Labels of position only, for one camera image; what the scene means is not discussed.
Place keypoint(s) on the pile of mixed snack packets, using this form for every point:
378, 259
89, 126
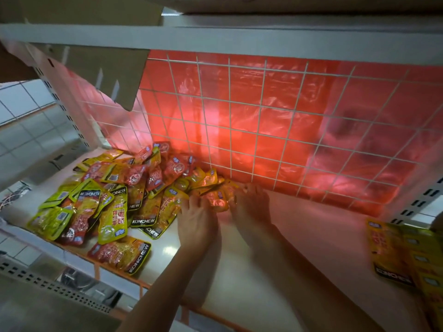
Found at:
114, 203

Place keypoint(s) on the white metal shelf board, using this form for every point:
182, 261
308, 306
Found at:
242, 36

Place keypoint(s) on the person's left fingers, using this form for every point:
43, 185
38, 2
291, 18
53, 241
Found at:
195, 205

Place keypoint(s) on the stack of yellow snack packets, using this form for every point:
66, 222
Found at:
408, 259

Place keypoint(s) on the person's left forearm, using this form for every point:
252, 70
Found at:
173, 290

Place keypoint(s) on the grey perforated shelf edge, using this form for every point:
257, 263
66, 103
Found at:
52, 286

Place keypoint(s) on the person's right fingers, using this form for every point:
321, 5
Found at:
252, 196

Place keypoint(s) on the orange snack packet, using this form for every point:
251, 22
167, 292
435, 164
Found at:
217, 201

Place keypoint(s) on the person's left hand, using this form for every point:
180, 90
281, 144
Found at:
197, 226

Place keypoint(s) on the person's right hand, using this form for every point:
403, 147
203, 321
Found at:
252, 214

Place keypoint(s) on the brown cardboard box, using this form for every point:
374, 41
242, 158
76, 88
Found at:
83, 8

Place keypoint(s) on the person's right forearm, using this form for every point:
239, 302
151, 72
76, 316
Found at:
304, 290

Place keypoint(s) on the white perforated shelf upright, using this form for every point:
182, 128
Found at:
65, 100
420, 203

